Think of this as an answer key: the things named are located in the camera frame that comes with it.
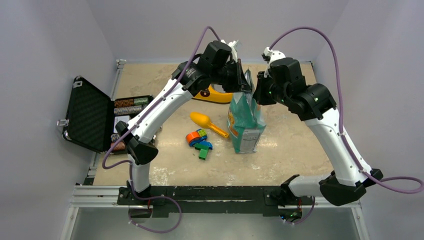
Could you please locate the black poker chip case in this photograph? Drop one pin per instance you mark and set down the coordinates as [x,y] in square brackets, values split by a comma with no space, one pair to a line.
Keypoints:
[91,115]

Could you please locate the blue toy brick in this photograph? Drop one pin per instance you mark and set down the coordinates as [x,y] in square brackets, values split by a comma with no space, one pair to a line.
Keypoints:
[207,144]

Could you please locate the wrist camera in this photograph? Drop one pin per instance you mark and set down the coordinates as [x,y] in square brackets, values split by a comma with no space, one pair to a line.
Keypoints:
[269,55]
[234,45]

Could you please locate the green dog food bag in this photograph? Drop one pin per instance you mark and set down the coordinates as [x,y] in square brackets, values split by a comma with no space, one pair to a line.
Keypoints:
[245,120]

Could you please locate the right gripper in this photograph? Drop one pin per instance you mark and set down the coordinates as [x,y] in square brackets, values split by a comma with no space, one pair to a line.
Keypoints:
[259,94]

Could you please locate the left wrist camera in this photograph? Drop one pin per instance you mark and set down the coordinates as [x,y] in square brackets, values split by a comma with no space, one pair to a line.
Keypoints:
[234,45]

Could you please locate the orange blue toy truck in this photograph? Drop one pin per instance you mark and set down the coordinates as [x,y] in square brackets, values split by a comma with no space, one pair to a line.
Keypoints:
[196,137]

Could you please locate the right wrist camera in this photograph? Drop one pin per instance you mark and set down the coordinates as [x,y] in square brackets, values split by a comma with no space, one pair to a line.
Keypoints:
[269,55]

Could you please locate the yellow double pet bowl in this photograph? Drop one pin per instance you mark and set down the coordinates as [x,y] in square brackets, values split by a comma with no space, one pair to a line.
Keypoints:
[213,96]

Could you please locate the green toy brick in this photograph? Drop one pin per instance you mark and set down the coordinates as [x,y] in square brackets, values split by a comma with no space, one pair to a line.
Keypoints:
[203,151]

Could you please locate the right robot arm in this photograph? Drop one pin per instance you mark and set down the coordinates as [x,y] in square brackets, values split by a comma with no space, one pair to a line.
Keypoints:
[283,82]

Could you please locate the yellow plastic scoop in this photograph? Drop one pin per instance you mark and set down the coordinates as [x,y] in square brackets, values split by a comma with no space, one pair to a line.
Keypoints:
[204,121]

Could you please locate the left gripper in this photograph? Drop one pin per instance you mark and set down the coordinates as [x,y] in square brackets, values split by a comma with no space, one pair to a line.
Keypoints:
[240,82]

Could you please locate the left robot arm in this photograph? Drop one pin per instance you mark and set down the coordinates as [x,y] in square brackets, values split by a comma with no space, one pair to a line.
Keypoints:
[217,65]

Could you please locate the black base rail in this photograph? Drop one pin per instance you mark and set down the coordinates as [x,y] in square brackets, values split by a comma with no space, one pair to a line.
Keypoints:
[264,200]

